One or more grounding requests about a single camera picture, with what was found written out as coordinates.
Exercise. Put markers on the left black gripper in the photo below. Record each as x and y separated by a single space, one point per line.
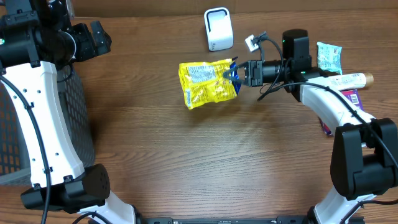
91 48

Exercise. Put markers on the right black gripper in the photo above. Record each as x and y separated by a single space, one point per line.
252 79

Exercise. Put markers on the yellow blue snack packet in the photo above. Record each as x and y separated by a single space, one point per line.
203 82

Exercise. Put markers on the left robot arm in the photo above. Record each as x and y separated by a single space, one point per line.
38 41

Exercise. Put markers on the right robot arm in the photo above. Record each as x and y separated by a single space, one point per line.
364 155

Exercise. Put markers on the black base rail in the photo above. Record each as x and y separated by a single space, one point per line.
277 220

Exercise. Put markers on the white barcode scanner stand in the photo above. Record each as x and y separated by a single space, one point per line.
219 29

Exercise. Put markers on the teal wet wipes pack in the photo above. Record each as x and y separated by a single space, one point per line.
329 57

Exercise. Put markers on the grey plastic mesh basket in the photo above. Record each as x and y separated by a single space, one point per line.
74 118

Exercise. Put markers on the white tube with gold cap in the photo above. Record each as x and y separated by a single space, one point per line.
352 81

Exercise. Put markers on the purple Carefree pad pack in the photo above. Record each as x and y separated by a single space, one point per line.
352 96

